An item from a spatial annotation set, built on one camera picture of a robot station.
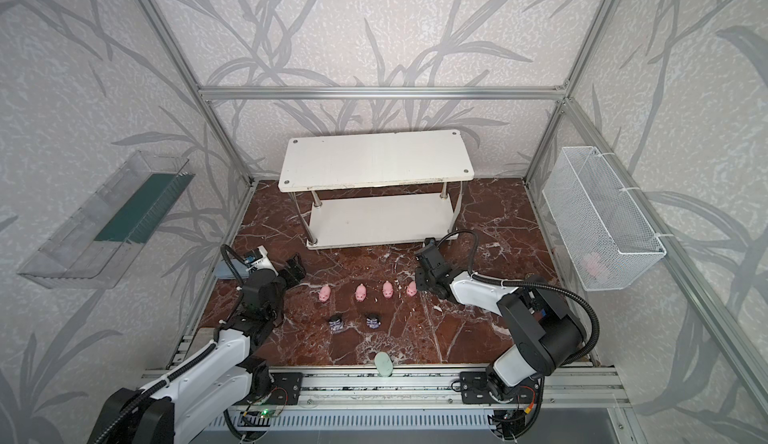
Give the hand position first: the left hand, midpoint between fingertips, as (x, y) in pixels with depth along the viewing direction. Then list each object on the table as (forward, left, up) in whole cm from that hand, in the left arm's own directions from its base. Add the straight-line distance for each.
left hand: (293, 249), depth 86 cm
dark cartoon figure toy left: (-18, -14, -8) cm, 24 cm away
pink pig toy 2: (-9, -19, -10) cm, 23 cm away
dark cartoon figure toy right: (-18, -24, -7) cm, 31 cm away
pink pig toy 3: (-8, -27, -10) cm, 30 cm away
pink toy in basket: (-8, -79, +10) cm, 80 cm away
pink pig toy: (-9, -8, -10) cm, 16 cm away
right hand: (+1, -39, -10) cm, 40 cm away
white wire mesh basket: (-11, -74, +24) cm, 79 cm away
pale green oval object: (-28, -27, -10) cm, 40 cm away
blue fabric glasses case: (-15, +6, +19) cm, 25 cm away
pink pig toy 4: (-7, -35, -9) cm, 37 cm away
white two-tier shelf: (+15, -16, +22) cm, 31 cm away
